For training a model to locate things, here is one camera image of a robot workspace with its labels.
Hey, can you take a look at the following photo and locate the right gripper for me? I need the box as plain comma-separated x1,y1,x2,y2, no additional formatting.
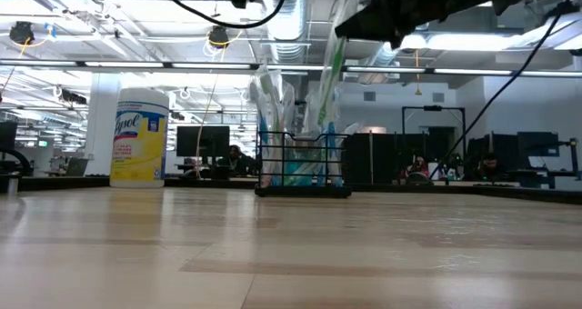
334,0,547,51

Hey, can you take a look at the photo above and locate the long ceiling light bar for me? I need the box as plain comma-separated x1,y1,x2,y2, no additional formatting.
0,59,582,77

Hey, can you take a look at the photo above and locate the black partition panel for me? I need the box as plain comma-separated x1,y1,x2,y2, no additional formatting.
343,132,456,185

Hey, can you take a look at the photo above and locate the person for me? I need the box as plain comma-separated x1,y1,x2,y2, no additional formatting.
226,144,258,177
475,151,511,182
398,154,432,185

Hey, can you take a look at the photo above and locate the black computer monitor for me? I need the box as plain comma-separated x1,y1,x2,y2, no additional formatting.
176,125,232,159

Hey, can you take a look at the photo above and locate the yellow disinfectant wipes canister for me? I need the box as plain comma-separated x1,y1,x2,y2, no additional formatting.
108,87,171,189

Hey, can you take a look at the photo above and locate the white building column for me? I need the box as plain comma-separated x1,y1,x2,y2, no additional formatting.
84,72,123,177

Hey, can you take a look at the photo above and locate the black stand with screen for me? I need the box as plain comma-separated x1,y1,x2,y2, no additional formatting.
516,130,582,190

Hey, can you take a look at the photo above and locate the grey open laptop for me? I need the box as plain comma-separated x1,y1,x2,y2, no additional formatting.
63,157,91,178

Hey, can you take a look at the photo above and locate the dark screen on stand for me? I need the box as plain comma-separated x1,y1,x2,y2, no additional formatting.
0,119,33,194

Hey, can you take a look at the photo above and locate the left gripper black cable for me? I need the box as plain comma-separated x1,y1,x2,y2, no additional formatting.
151,0,290,30

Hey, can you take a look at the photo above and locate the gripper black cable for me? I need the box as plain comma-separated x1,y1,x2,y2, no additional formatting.
428,0,582,179
151,0,290,30

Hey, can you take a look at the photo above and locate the ribbed silver air duct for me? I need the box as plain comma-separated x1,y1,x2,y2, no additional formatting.
259,0,319,135

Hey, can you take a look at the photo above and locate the black ceiling cord reel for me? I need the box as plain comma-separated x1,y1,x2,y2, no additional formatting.
7,20,36,45
207,25,231,50

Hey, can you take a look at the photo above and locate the black gantry frame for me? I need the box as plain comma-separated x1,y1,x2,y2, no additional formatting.
401,105,467,178

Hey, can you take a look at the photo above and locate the hanging yellow cord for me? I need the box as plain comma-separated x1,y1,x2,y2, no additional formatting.
194,47,224,181

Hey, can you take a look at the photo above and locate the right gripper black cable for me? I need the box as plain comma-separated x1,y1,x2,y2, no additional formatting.
428,0,582,179

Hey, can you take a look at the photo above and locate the black wire caddy rack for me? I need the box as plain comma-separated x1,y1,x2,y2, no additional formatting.
254,130,353,199

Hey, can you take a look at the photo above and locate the black aluminium table frame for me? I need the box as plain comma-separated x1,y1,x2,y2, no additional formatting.
0,174,582,200

